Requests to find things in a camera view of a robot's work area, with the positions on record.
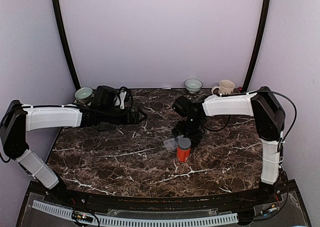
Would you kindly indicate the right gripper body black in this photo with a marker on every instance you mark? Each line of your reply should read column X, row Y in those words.
column 189, row 130

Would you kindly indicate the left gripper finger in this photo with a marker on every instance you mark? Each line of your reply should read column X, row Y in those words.
column 141, row 117
column 140, row 111

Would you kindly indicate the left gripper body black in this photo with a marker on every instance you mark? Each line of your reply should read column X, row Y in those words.
column 128, row 120

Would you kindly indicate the clear plastic pill organizer box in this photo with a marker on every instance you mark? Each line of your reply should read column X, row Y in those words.
column 171, row 144

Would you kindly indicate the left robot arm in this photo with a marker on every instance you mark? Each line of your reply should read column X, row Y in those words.
column 105, row 104

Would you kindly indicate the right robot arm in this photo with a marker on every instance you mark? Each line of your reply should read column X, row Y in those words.
column 262, row 105

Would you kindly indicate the red pill bottle grey cap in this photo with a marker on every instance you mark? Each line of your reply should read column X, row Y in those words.
column 183, row 149

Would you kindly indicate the white ceramic bowl back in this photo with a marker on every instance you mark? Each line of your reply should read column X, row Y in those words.
column 193, row 85

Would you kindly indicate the green ceramic bowl left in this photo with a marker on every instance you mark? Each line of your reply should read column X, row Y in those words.
column 83, row 94

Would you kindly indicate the cream ceramic mug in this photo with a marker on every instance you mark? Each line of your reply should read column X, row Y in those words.
column 225, row 87

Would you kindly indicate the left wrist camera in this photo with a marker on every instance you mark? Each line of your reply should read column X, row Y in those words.
column 124, row 95

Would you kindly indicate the black front rail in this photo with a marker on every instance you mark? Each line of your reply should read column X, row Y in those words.
column 287, row 194

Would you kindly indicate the left black corner post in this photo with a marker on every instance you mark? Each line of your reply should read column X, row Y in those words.
column 64, row 43

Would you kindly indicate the black corner post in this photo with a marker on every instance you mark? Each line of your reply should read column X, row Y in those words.
column 64, row 43
column 257, row 44

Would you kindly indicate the white slotted cable duct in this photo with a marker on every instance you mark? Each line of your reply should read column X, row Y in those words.
column 119, row 218

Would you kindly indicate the right black corner post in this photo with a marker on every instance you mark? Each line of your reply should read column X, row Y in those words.
column 257, row 44

